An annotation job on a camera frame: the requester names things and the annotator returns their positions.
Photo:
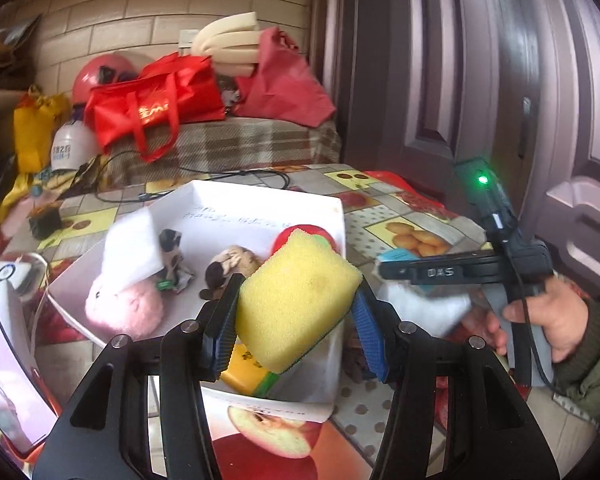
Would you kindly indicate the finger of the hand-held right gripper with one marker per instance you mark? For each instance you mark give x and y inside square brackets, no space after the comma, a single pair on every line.
[440,272]

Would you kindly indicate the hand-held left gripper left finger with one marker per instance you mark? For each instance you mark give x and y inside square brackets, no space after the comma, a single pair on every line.
[225,330]

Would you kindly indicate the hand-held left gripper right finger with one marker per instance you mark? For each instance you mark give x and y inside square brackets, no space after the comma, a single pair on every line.
[367,330]

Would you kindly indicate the white sock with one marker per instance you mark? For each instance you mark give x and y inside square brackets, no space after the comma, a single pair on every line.
[425,310]

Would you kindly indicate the yellow sponge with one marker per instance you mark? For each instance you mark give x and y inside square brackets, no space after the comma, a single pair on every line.
[295,300]

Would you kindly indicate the white cardboard box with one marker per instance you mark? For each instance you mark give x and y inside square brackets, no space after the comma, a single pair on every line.
[260,205]

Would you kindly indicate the person's right hand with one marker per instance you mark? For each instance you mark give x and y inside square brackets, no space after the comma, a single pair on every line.
[560,325]

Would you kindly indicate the yellow drink carton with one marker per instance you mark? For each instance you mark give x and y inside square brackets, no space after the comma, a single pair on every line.
[245,370]

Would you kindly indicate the fruit-print tablecloth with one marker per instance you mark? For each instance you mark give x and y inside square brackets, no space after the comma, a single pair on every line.
[420,220]

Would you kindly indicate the brown plush toy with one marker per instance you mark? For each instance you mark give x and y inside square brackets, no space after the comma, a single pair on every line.
[235,260]

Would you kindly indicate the black and white toy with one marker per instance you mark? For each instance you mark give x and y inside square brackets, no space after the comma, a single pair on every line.
[172,255]

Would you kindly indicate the red plastic bag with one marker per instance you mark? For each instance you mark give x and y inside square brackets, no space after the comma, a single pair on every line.
[395,182]

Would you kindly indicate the pink plush toy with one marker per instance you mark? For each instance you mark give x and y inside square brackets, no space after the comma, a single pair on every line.
[125,305]

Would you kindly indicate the red round toy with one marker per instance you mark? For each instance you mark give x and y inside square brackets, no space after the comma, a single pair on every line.
[305,232]

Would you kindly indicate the white cloth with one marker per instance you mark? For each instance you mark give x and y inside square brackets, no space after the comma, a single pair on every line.
[130,245]

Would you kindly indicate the beige fabric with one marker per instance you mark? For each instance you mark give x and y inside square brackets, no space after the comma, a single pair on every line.
[560,435]

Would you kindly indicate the plaid blanket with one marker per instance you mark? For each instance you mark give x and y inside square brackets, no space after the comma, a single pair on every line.
[240,140]

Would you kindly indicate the small black box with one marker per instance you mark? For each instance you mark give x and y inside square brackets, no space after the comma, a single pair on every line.
[45,220]

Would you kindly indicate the brown door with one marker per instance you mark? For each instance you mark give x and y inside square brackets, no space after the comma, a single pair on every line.
[455,60]

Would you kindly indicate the white device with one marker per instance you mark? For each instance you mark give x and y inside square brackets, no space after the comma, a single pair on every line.
[7,280]

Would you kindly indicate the pale pink board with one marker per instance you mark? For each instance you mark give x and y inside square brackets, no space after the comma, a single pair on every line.
[5,375]

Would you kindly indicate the white plastic bottle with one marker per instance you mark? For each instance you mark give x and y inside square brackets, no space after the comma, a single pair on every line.
[70,145]

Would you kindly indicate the glossy red tote bag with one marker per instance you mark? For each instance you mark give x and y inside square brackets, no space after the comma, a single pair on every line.
[150,100]

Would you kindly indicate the matte red bag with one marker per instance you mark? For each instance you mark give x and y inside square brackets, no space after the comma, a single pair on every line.
[285,85]

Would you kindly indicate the yellow bag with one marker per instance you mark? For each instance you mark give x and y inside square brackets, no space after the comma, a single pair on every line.
[32,130]

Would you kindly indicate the red helmet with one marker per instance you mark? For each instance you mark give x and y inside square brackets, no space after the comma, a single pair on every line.
[97,72]

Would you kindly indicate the cream foam strips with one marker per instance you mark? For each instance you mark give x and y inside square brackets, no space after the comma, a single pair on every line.
[230,40]

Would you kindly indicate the white wall switch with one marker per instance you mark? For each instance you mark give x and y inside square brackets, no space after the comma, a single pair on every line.
[187,37]

